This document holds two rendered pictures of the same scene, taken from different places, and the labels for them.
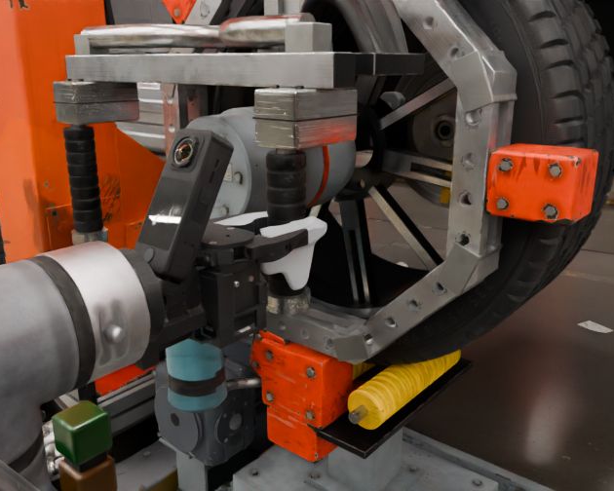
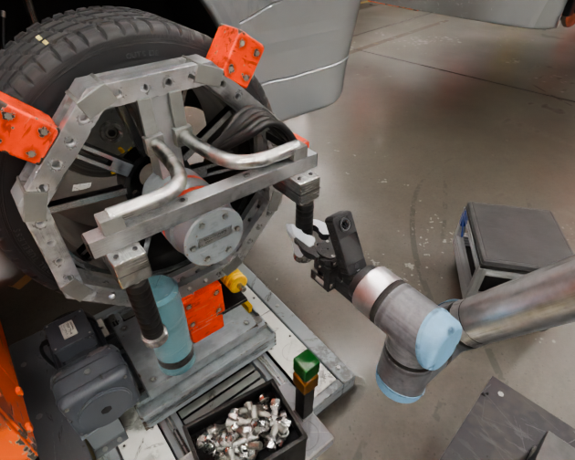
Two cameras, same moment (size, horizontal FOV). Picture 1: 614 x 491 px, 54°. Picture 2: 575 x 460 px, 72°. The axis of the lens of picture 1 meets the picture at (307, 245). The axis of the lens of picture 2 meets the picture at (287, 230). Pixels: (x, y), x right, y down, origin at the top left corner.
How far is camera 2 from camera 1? 86 cm
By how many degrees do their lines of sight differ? 70
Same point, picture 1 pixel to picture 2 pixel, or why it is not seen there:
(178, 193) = (352, 238)
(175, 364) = (182, 352)
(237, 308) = not seen: hidden behind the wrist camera
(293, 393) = (207, 309)
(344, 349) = (230, 268)
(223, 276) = not seen: hidden behind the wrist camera
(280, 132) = (313, 194)
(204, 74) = (246, 191)
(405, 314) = (256, 233)
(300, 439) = (214, 324)
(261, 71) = (283, 174)
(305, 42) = (304, 153)
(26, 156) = not seen: outside the picture
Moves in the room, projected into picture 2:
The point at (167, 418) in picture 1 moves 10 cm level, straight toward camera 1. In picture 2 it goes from (98, 417) to (136, 415)
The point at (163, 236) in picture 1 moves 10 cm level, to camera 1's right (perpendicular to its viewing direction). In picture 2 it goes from (358, 256) to (361, 222)
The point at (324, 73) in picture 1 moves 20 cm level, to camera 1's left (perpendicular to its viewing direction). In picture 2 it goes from (313, 162) to (291, 227)
